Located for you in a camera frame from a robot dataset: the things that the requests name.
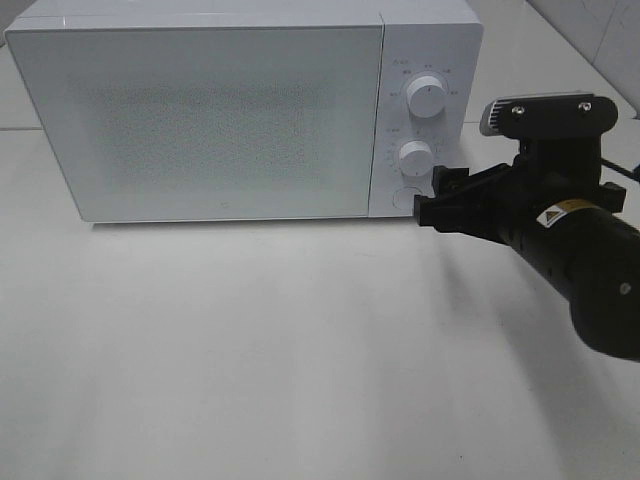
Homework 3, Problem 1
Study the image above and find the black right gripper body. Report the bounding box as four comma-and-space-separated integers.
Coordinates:
464, 154, 627, 244

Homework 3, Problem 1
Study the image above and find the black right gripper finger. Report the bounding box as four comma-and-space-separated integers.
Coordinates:
413, 195, 480, 234
431, 165, 470, 196

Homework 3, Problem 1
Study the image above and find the white timer knob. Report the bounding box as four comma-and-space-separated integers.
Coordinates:
398, 140, 434, 177

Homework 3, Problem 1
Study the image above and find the white round door button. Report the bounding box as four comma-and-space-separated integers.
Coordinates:
393, 186, 423, 212

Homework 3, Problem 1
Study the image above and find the white microwave door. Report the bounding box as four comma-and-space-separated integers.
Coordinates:
8, 26, 382, 223

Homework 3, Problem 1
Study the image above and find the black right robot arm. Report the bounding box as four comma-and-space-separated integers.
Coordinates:
413, 161, 639, 361

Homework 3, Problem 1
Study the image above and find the white upper power knob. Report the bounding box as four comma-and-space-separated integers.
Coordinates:
406, 72, 447, 119

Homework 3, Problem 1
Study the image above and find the white microwave oven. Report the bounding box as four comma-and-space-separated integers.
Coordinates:
4, 1, 483, 222

